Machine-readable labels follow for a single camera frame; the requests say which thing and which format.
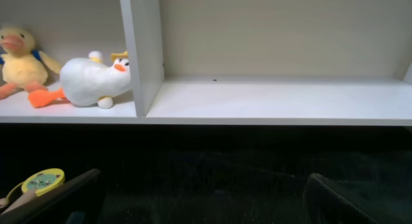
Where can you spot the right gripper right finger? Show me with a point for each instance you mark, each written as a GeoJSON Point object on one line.
{"type": "Point", "coordinates": [328, 204]}

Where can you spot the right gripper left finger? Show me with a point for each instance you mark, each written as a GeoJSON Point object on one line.
{"type": "Point", "coordinates": [64, 201]}

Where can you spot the yellow rattle drum toy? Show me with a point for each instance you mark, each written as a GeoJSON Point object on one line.
{"type": "Point", "coordinates": [43, 181]}

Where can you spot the white plush goose with hat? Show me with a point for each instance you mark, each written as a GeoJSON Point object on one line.
{"type": "Point", "coordinates": [90, 80]}

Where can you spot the white shelf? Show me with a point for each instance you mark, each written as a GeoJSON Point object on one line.
{"type": "Point", "coordinates": [257, 98]}

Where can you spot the yellow plush duck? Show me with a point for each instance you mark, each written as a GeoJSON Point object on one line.
{"type": "Point", "coordinates": [24, 68]}

